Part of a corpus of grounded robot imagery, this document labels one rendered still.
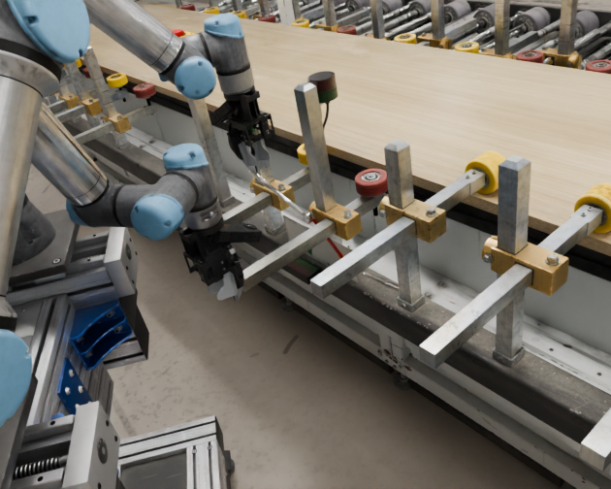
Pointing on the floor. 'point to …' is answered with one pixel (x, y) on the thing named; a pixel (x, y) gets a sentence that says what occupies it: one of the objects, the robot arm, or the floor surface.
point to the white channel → (286, 12)
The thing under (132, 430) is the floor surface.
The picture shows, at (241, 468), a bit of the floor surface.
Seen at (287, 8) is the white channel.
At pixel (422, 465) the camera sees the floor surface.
